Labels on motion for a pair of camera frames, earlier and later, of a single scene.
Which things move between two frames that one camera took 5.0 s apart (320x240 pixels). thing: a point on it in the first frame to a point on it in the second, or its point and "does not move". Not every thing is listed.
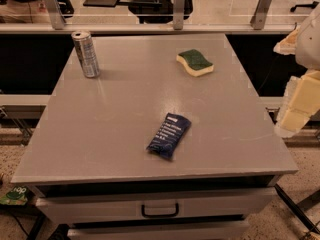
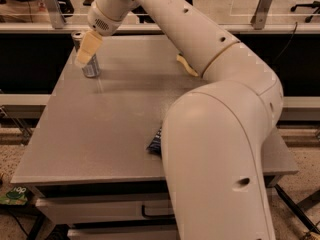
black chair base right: [312, 6] does not move
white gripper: [310, 44] to [104, 24]
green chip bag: [16, 196] does not move
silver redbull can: [85, 46] does not move
